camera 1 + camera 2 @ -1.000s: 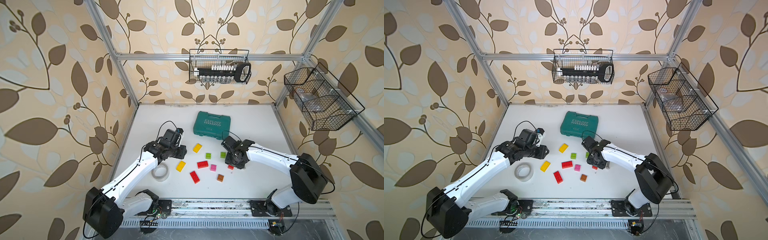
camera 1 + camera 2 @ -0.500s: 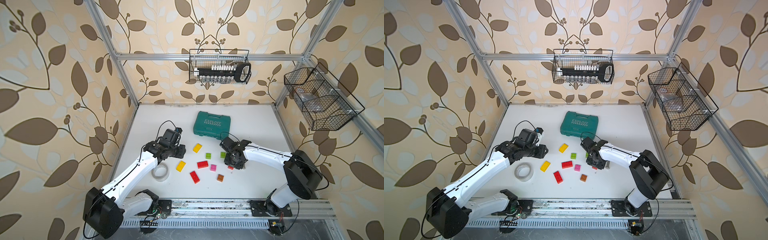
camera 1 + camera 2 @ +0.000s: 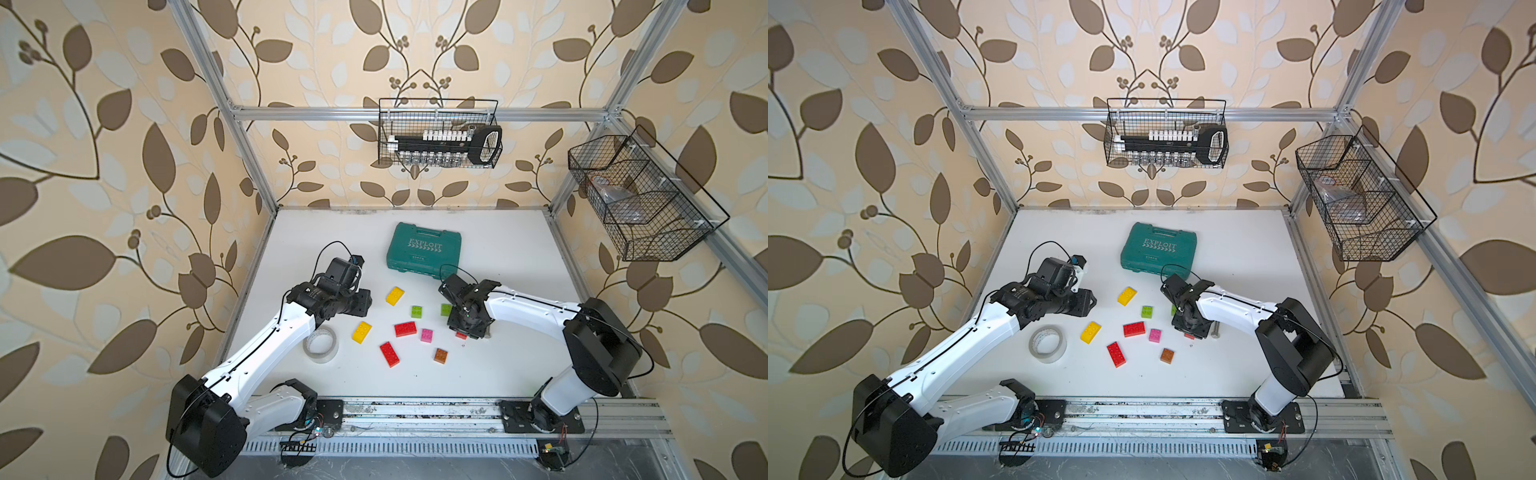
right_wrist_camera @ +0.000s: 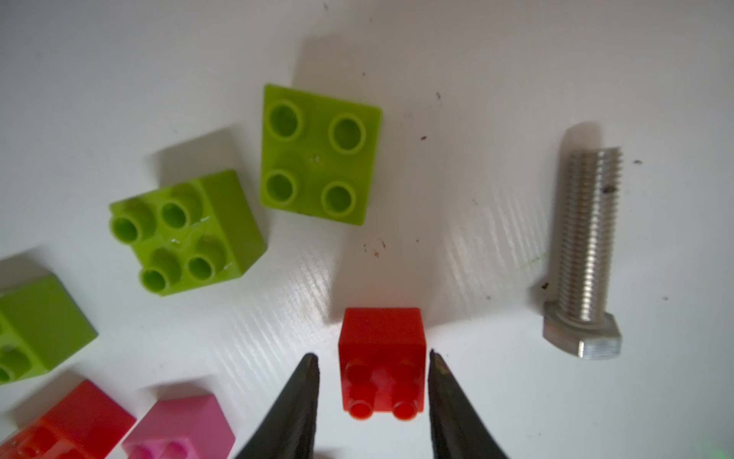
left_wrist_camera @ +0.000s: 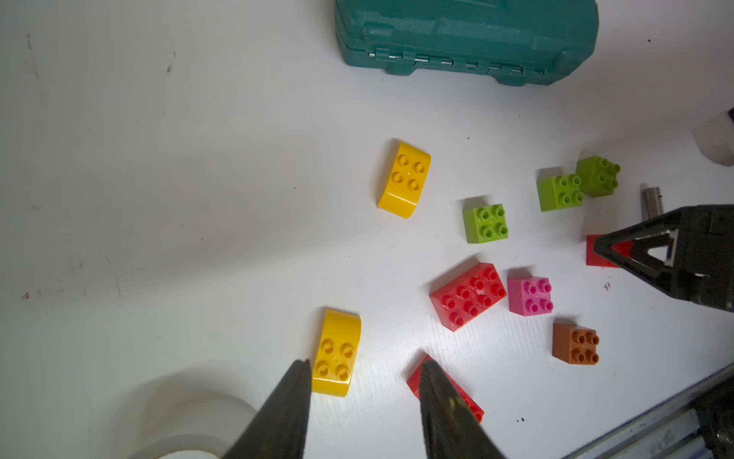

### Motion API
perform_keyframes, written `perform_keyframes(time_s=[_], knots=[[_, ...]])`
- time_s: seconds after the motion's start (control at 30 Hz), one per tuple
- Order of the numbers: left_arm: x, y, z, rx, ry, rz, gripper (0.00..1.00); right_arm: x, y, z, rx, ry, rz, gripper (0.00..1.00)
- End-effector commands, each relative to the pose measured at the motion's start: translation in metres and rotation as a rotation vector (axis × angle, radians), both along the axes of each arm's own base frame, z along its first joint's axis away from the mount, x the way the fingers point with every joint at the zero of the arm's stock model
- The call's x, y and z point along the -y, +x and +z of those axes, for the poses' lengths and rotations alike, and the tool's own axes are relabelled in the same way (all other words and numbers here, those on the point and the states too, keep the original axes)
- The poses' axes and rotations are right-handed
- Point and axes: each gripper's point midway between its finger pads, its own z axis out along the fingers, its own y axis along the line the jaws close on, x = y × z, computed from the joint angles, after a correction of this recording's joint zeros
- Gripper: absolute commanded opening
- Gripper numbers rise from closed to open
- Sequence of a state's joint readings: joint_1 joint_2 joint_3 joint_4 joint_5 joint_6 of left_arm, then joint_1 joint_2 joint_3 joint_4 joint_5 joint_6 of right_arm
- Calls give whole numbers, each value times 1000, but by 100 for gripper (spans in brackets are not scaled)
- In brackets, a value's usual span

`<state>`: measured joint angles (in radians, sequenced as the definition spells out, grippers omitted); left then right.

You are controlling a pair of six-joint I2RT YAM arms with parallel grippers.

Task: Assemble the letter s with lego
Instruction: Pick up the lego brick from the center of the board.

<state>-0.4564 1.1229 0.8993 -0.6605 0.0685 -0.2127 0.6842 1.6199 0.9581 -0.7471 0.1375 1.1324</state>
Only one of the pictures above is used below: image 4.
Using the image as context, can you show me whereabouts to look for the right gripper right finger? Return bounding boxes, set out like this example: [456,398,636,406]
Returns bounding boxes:
[427,350,508,459]

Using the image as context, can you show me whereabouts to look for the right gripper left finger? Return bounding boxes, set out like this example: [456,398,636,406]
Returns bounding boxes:
[235,353,320,459]

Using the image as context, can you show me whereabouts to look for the pink lego brick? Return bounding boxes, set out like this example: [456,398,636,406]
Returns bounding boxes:
[122,394,235,459]

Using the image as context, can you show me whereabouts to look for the small red lego brick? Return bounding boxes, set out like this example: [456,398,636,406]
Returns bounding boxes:
[338,308,427,421]

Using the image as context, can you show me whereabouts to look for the green lego brick middle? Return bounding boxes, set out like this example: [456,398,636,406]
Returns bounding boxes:
[109,169,267,296]

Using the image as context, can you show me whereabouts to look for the green lego brick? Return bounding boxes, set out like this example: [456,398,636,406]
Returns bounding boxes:
[109,169,267,296]
[1,275,97,384]
[260,84,382,226]

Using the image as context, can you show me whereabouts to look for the green lego brick left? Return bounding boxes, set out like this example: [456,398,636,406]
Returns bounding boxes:
[1,275,97,384]

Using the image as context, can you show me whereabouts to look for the green lego brick right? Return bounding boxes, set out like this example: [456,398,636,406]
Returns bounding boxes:
[260,84,382,226]

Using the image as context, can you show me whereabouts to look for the steel hex bolt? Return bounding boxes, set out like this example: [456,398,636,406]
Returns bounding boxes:
[543,147,623,361]

